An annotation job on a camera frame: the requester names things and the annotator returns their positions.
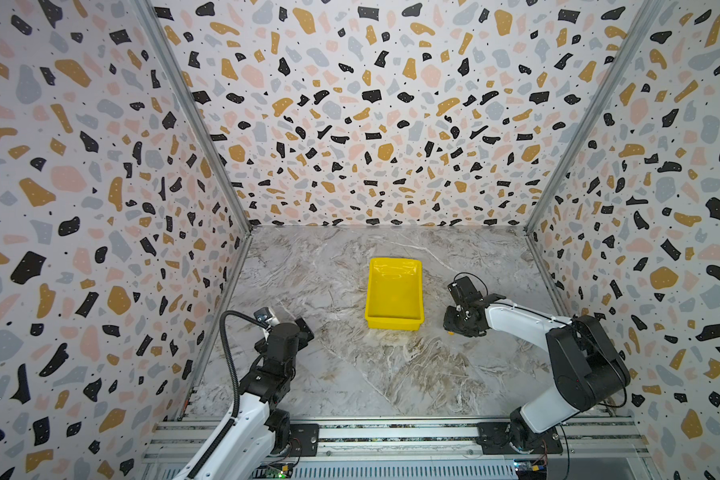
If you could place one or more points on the corner aluminium post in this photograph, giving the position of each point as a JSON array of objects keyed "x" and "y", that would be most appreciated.
[
  {"x": 644, "y": 18},
  {"x": 163, "y": 52}
]

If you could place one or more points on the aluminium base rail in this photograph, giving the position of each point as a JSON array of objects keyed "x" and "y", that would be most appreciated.
[{"x": 460, "y": 448}]

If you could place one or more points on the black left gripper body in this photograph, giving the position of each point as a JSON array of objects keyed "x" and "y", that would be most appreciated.
[{"x": 297, "y": 336}]

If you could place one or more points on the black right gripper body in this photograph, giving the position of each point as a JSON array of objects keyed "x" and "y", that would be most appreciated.
[{"x": 459, "y": 315}]

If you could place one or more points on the right corner aluminium post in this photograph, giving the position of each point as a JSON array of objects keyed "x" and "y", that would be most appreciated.
[{"x": 644, "y": 18}]

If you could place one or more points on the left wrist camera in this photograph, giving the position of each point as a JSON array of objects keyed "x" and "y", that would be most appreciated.
[{"x": 266, "y": 317}]

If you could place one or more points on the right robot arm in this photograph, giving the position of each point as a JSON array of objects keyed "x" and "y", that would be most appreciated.
[{"x": 586, "y": 368}]

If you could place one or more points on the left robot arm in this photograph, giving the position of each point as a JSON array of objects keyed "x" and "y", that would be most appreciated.
[{"x": 253, "y": 427}]

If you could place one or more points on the yellow plastic bin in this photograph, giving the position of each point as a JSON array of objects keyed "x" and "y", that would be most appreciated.
[{"x": 394, "y": 298}]

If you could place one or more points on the left corner aluminium post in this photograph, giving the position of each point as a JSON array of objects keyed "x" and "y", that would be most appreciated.
[{"x": 163, "y": 52}]

